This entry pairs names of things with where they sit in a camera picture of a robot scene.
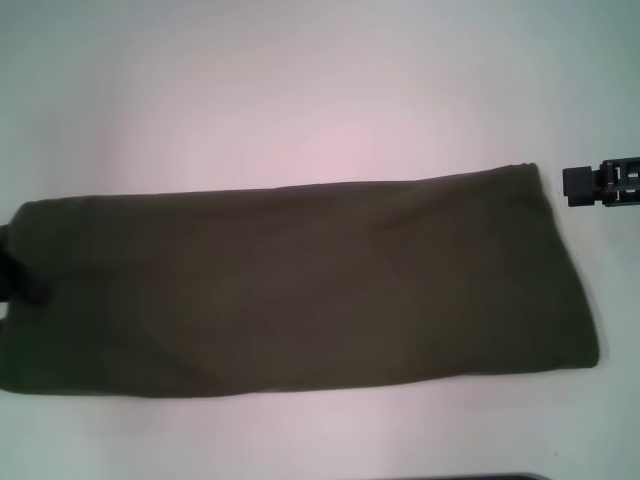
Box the dark green printed t-shirt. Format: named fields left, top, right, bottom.
left=0, top=162, right=601, bottom=400

